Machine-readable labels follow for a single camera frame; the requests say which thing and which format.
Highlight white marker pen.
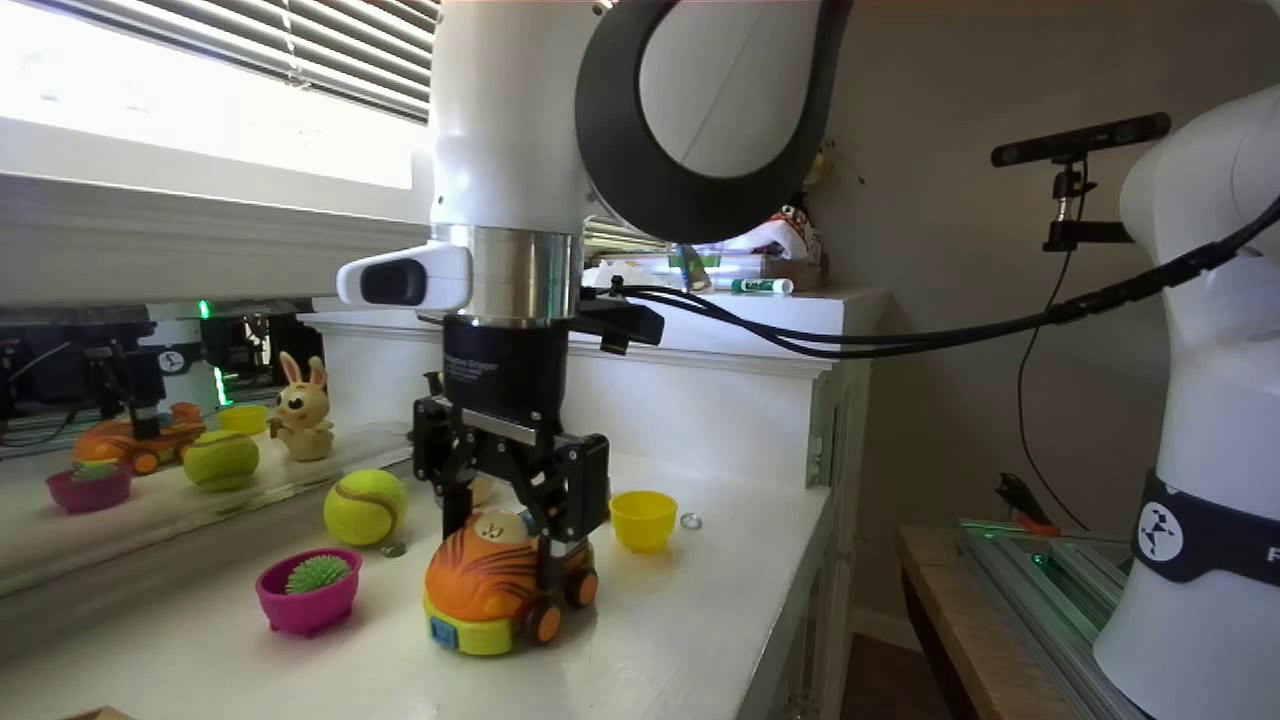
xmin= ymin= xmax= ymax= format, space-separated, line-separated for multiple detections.
xmin=693 ymin=271 xmax=800 ymax=301

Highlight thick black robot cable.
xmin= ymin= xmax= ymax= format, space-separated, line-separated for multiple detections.
xmin=574 ymin=196 xmax=1280 ymax=362

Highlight small green ball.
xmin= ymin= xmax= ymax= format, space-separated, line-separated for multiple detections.
xmin=286 ymin=551 xmax=357 ymax=598

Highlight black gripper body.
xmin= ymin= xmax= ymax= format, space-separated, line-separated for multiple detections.
xmin=440 ymin=314 xmax=594 ymax=487

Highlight clear plastic bag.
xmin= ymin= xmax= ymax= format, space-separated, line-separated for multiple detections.
xmin=724 ymin=207 xmax=826 ymax=266

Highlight white counter cabinet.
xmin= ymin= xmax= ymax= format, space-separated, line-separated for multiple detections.
xmin=738 ymin=354 xmax=879 ymax=720

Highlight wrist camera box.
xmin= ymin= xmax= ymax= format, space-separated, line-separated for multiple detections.
xmin=333 ymin=239 xmax=476 ymax=324

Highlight aluminium profile rails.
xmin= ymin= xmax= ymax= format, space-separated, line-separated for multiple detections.
xmin=957 ymin=516 xmax=1151 ymax=720

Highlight white raised shelf unit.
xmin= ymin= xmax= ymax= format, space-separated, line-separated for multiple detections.
xmin=307 ymin=283 xmax=879 ymax=494

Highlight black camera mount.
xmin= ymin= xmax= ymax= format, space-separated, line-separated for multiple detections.
xmin=1039 ymin=157 xmax=1142 ymax=254

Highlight thin black camera cable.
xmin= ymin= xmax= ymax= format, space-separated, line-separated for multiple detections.
xmin=1013 ymin=242 xmax=1098 ymax=534

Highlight black stereo camera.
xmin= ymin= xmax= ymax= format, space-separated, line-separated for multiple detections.
xmin=990 ymin=108 xmax=1176 ymax=172

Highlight orange toy car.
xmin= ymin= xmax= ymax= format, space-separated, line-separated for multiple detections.
xmin=419 ymin=503 xmax=604 ymax=665

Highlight small yellow plastic cup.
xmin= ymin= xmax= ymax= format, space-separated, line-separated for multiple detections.
xmin=607 ymin=487 xmax=683 ymax=559

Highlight yellow-green tennis ball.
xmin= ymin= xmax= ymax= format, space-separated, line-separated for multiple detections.
xmin=320 ymin=464 xmax=413 ymax=551

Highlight black plug bundle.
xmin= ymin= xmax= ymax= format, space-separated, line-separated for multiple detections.
xmin=995 ymin=467 xmax=1065 ymax=534

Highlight brown wooden table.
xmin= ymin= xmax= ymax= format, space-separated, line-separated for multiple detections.
xmin=897 ymin=518 xmax=1135 ymax=720

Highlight white window blind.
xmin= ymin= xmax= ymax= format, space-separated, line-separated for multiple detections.
xmin=49 ymin=0 xmax=443 ymax=126

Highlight pink plastic bowl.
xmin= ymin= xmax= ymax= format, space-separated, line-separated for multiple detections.
xmin=253 ymin=545 xmax=368 ymax=641

